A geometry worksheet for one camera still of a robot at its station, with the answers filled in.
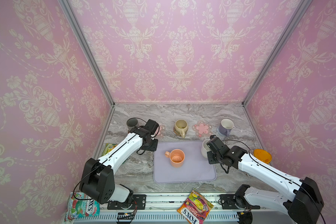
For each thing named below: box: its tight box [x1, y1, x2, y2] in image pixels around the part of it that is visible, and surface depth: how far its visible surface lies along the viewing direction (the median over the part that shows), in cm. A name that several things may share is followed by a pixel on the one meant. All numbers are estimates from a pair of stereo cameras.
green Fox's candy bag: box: [64, 192, 100, 223], surface depth 72 cm
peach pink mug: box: [164, 148, 186, 168], surface depth 85 cm
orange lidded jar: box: [253, 148, 273, 164], surface depth 81 cm
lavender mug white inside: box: [218, 118, 234, 136], surface depth 99 cm
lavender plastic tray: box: [153, 140, 217, 184], surface depth 86 cm
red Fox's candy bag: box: [176, 189, 215, 224], surface depth 71 cm
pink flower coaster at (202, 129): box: [192, 120, 213, 138], surface depth 107 cm
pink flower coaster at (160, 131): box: [154, 124, 166, 139], surface depth 105 cm
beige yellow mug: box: [174, 119, 189, 139], surface depth 97 cm
